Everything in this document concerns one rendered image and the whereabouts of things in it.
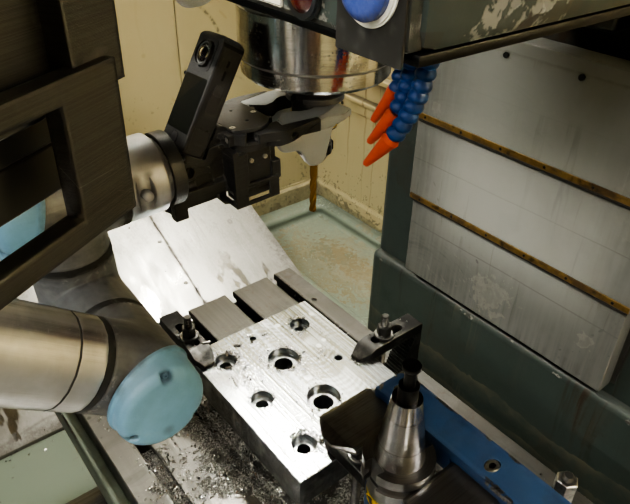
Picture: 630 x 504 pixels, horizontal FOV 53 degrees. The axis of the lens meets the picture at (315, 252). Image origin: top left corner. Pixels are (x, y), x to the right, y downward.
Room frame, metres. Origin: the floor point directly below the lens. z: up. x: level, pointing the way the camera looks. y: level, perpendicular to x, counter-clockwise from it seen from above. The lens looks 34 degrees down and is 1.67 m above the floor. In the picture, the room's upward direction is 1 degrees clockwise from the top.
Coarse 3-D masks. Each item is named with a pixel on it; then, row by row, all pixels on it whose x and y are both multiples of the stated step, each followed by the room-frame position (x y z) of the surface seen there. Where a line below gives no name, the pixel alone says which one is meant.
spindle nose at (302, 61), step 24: (240, 24) 0.62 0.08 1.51; (264, 24) 0.59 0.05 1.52; (288, 24) 0.58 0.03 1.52; (264, 48) 0.59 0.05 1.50; (288, 48) 0.58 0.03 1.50; (312, 48) 0.57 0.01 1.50; (336, 48) 0.58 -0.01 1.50; (264, 72) 0.59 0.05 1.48; (288, 72) 0.58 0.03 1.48; (312, 72) 0.57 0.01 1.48; (336, 72) 0.58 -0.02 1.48; (360, 72) 0.59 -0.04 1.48; (384, 72) 0.62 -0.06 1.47
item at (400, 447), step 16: (384, 416) 0.36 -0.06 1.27; (400, 416) 0.34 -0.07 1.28; (416, 416) 0.35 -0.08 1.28; (384, 432) 0.35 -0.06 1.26; (400, 432) 0.34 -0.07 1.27; (416, 432) 0.34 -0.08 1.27; (384, 448) 0.35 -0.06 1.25; (400, 448) 0.34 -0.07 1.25; (416, 448) 0.34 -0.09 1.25; (384, 464) 0.34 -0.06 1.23; (400, 464) 0.34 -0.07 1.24; (416, 464) 0.34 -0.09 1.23
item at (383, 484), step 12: (372, 432) 0.38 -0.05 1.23; (372, 444) 0.37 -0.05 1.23; (372, 456) 0.35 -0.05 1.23; (432, 456) 0.35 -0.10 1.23; (372, 468) 0.35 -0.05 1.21; (420, 468) 0.34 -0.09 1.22; (432, 468) 0.34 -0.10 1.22; (384, 480) 0.33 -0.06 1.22; (396, 480) 0.33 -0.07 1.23; (408, 480) 0.33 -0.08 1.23; (420, 480) 0.33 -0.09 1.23; (384, 492) 0.33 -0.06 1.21; (396, 492) 0.33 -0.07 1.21; (408, 492) 0.33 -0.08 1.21
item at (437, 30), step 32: (256, 0) 0.37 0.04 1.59; (416, 0) 0.28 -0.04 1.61; (448, 0) 0.28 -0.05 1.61; (480, 0) 0.30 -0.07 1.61; (512, 0) 0.31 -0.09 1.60; (544, 0) 0.33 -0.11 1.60; (576, 0) 0.35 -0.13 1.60; (608, 0) 0.37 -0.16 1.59; (320, 32) 0.33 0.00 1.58; (416, 32) 0.28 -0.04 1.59; (448, 32) 0.28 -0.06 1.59; (480, 32) 0.30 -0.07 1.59; (512, 32) 0.32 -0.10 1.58; (544, 32) 0.34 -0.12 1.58; (416, 64) 0.28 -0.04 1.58
